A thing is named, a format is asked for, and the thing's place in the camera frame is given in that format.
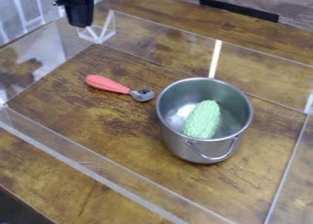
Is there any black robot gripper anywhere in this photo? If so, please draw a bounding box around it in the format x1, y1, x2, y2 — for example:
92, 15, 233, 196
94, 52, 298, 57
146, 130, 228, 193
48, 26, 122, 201
52, 0, 94, 27

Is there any orange plastic spoon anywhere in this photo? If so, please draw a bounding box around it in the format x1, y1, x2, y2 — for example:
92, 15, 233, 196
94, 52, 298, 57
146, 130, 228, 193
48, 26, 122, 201
86, 75, 154, 102

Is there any silver metal pot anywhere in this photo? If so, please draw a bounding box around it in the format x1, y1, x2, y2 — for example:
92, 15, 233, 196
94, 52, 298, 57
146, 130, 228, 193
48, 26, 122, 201
157, 78, 253, 164

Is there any green knitted vegetable toy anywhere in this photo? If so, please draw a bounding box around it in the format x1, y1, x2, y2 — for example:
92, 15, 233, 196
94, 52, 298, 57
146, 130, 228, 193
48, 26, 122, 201
182, 100, 221, 139

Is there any clear acrylic corner bracket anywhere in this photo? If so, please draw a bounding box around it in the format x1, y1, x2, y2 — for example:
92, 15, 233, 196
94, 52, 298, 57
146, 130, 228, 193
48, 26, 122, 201
78, 10, 117, 44

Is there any black strip on wall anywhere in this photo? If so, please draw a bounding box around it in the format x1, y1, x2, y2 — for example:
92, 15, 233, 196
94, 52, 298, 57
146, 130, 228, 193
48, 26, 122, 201
198, 0, 278, 23

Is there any clear acrylic enclosure wall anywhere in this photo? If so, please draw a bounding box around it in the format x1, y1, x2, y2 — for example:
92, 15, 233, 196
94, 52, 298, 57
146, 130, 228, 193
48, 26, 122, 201
0, 10, 313, 224

